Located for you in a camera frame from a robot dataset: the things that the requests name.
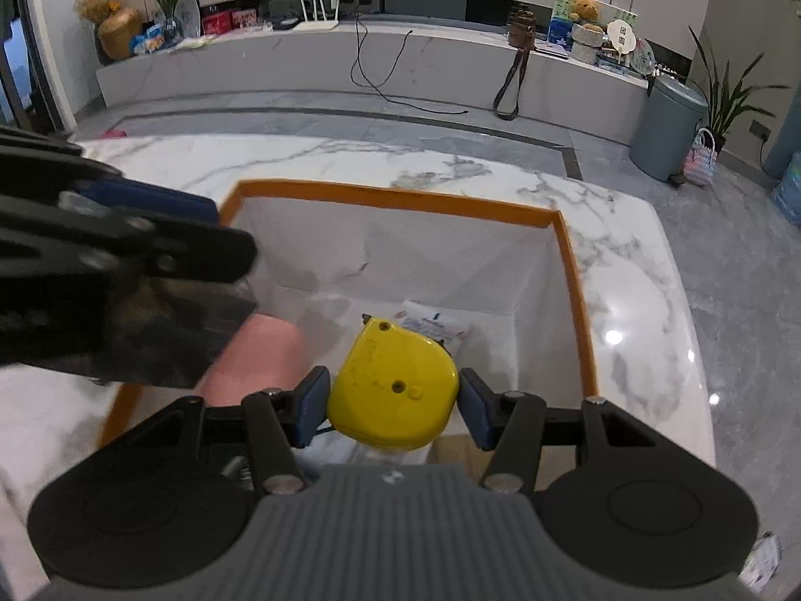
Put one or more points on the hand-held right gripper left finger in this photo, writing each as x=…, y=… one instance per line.
x=311, y=410

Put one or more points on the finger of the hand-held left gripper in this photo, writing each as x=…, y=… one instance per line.
x=156, y=200
x=200, y=253

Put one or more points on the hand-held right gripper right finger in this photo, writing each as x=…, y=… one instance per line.
x=475, y=410

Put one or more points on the pink bottle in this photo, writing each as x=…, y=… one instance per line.
x=256, y=357

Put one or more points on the yellow tape measure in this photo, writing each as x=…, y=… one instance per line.
x=391, y=382

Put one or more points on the orange storage box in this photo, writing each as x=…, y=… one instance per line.
x=400, y=244

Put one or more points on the blue snack packet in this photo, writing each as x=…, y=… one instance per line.
x=149, y=39

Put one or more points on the gold vase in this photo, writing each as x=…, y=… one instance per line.
x=119, y=34

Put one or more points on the red box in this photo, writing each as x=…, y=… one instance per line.
x=244, y=17
x=217, y=23

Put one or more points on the dried flower bunch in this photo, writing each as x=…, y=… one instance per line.
x=97, y=3

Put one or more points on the white router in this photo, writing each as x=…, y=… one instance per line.
x=316, y=24

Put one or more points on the white printed packet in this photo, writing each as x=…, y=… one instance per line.
x=760, y=560

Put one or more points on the woven plastic bag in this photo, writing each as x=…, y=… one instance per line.
x=701, y=159

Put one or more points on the grey trash can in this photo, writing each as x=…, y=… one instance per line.
x=666, y=128

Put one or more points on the blue water jug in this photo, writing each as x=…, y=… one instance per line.
x=790, y=191

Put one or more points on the white woven basket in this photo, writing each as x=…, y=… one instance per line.
x=588, y=44

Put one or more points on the patterned plate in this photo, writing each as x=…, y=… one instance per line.
x=643, y=57

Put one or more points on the blue printed box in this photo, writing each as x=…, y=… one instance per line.
x=561, y=22

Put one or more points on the potted green plant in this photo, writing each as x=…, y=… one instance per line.
x=729, y=97

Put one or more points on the round white hand fan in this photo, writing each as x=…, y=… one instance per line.
x=621, y=34

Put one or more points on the teddy bear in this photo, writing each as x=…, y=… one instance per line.
x=585, y=9

